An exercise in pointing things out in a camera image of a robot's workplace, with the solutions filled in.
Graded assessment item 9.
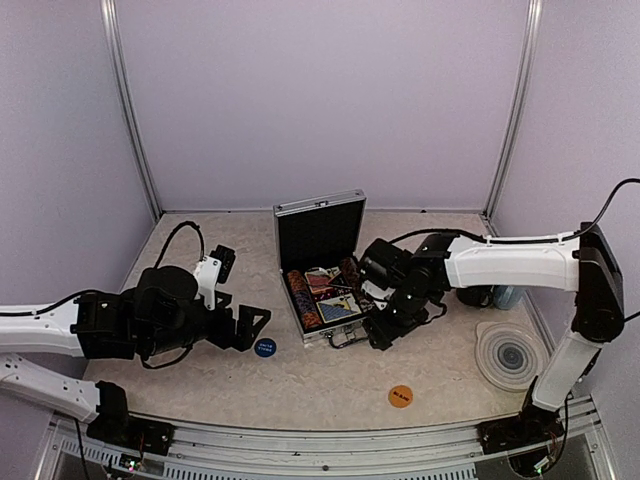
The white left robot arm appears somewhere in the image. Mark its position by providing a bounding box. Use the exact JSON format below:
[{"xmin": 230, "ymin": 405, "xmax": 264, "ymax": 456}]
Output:
[{"xmin": 1, "ymin": 266, "xmax": 271, "ymax": 445}]

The blue round button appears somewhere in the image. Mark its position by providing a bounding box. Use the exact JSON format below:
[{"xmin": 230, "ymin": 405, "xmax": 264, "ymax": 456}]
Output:
[{"xmin": 254, "ymin": 338, "xmax": 277, "ymax": 358}]

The blue playing card deck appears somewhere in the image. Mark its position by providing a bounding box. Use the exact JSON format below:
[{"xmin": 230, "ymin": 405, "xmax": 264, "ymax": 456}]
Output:
[{"xmin": 317, "ymin": 296, "xmax": 361, "ymax": 323}]

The dark green mug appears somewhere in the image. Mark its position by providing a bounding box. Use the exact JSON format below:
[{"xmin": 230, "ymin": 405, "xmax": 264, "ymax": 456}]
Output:
[{"xmin": 456, "ymin": 285, "xmax": 494, "ymax": 309}]

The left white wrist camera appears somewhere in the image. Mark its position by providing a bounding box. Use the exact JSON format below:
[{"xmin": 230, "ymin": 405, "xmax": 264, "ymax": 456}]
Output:
[{"xmin": 194, "ymin": 245, "xmax": 236, "ymax": 310}]

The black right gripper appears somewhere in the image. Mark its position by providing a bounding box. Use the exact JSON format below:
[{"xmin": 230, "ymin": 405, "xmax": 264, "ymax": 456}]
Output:
[{"xmin": 361, "ymin": 283, "xmax": 433, "ymax": 350}]

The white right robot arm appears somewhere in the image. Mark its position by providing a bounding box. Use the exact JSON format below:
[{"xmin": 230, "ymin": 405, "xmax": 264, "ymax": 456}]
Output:
[{"xmin": 358, "ymin": 223, "xmax": 628, "ymax": 444}]

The light blue mug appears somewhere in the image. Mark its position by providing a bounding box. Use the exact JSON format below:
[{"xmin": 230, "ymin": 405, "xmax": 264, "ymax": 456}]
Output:
[{"xmin": 493, "ymin": 285, "xmax": 524, "ymax": 310}]

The red playing card deck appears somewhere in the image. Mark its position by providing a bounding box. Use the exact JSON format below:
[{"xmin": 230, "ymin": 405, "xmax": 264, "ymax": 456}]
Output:
[{"xmin": 304, "ymin": 267, "xmax": 340, "ymax": 295}]

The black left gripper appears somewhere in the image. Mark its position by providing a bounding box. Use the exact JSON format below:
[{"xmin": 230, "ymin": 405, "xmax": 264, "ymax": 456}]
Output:
[{"xmin": 142, "ymin": 291, "xmax": 271, "ymax": 357}]

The red chip row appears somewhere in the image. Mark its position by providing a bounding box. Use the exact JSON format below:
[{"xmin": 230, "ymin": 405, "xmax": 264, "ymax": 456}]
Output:
[{"xmin": 287, "ymin": 270, "xmax": 313, "ymax": 309}]

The orange round button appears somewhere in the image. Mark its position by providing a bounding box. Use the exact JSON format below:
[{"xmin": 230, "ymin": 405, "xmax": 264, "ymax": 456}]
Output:
[{"xmin": 388, "ymin": 385, "xmax": 414, "ymax": 409}]

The aluminium poker chip case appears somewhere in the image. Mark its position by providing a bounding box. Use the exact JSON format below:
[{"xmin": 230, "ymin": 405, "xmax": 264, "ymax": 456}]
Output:
[{"xmin": 273, "ymin": 189, "xmax": 374, "ymax": 350}]

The grey striped plate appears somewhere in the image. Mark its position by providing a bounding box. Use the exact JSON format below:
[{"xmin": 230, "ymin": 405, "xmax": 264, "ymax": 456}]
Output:
[{"xmin": 474, "ymin": 322, "xmax": 550, "ymax": 393}]

